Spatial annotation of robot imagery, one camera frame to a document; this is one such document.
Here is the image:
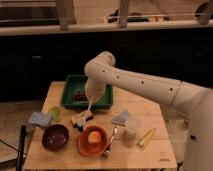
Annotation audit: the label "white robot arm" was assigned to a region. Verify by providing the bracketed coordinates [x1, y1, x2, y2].
[84, 51, 213, 171]

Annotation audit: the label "wooden block brush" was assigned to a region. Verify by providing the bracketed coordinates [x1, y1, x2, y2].
[71, 110, 93, 132]

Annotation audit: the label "orange ball in bowl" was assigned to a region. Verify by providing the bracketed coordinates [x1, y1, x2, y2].
[88, 131, 101, 144]

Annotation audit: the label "orange bowl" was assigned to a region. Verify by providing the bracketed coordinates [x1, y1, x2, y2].
[77, 125, 108, 157]

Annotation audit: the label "purple bowl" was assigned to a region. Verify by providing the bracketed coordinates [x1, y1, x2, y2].
[42, 124, 69, 151]

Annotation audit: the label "dark grapes in tray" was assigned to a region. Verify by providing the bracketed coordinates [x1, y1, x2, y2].
[72, 93, 87, 101]

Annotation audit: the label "green tray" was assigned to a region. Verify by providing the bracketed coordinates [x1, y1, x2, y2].
[60, 75, 113, 109]

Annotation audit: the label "white cup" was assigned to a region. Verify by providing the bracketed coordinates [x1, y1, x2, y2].
[125, 117, 141, 137]

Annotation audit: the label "green lime slice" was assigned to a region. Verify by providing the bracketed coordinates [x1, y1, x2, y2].
[48, 106, 61, 122]

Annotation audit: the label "metal spoon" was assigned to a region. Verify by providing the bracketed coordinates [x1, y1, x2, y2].
[102, 126, 118, 159]

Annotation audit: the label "blue sponge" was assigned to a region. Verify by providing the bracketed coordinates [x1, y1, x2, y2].
[28, 112, 52, 128]

